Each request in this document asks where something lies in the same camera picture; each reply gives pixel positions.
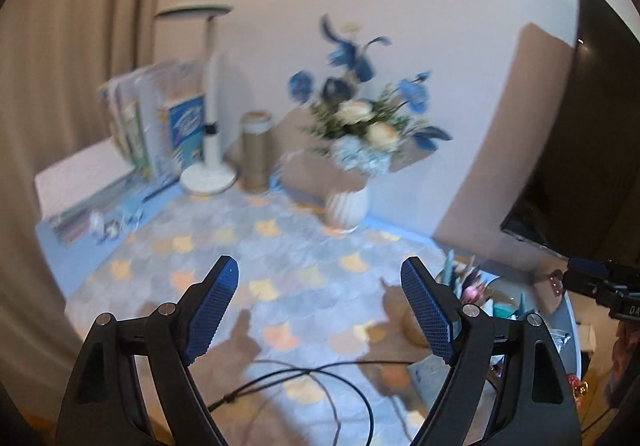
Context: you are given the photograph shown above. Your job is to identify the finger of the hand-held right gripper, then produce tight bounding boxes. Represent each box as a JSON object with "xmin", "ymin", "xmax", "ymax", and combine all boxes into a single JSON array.
[{"xmin": 564, "ymin": 256, "xmax": 626, "ymax": 299}]

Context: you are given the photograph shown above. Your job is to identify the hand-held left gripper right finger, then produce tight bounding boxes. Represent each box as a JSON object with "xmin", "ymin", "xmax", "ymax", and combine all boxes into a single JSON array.
[{"xmin": 400, "ymin": 256, "xmax": 583, "ymax": 446}]

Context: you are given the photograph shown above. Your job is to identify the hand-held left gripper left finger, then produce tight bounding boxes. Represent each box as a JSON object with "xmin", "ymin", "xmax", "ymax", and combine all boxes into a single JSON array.
[{"xmin": 56, "ymin": 255, "xmax": 240, "ymax": 446}]

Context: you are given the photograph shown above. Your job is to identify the blue pen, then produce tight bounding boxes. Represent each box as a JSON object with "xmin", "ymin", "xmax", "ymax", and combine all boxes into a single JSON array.
[{"xmin": 142, "ymin": 180, "xmax": 179, "ymax": 203}]

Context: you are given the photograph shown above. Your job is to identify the white ribbed vase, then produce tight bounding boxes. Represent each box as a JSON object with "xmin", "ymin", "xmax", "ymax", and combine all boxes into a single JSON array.
[{"xmin": 324, "ymin": 175, "xmax": 372, "ymax": 233}]

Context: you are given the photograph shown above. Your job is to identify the small white figurine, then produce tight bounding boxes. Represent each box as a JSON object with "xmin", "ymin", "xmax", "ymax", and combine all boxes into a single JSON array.
[{"xmin": 89, "ymin": 210, "xmax": 127, "ymax": 241}]

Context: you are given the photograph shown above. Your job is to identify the black television screen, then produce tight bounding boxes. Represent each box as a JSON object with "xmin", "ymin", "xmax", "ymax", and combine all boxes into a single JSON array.
[{"xmin": 500, "ymin": 0, "xmax": 640, "ymax": 263}]

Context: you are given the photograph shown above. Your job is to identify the brown cardboard sheet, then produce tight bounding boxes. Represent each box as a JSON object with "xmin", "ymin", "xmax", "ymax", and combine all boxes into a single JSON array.
[{"xmin": 432, "ymin": 23, "xmax": 577, "ymax": 273}]

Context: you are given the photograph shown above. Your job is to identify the brown cardboard tube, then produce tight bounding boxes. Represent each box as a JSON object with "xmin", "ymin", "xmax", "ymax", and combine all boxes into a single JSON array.
[{"xmin": 241, "ymin": 112, "xmax": 274, "ymax": 193}]

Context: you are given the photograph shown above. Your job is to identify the brown cardboard box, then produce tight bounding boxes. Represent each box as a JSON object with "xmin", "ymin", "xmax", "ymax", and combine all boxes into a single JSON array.
[{"xmin": 276, "ymin": 106, "xmax": 427, "ymax": 207}]

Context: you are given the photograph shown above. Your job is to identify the blue white printed box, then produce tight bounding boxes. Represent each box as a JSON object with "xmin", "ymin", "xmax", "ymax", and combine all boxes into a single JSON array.
[{"xmin": 159, "ymin": 96, "xmax": 207, "ymax": 173}]

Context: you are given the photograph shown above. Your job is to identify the white desk lamp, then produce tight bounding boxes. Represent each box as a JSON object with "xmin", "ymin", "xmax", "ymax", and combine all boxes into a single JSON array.
[{"xmin": 154, "ymin": 3, "xmax": 239, "ymax": 197}]

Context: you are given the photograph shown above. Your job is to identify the white flat board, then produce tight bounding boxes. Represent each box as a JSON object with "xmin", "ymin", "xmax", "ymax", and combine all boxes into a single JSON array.
[{"xmin": 35, "ymin": 136, "xmax": 137, "ymax": 227}]

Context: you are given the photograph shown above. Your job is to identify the blue and cream flower bouquet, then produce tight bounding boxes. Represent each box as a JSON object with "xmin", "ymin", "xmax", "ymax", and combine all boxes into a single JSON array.
[{"xmin": 289, "ymin": 14, "xmax": 454, "ymax": 177}]

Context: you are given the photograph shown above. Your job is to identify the upright stack of books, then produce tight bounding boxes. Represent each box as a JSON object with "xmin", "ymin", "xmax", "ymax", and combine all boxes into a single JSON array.
[{"xmin": 99, "ymin": 60, "xmax": 208, "ymax": 183}]

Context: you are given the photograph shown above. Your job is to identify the beige curtain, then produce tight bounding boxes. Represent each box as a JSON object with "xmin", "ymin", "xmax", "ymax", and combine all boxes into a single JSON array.
[{"xmin": 0, "ymin": 0, "xmax": 172, "ymax": 377}]

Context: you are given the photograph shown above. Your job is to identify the black cable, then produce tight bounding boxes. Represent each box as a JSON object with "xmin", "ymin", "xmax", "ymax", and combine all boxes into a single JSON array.
[{"xmin": 207, "ymin": 358, "xmax": 417, "ymax": 446}]

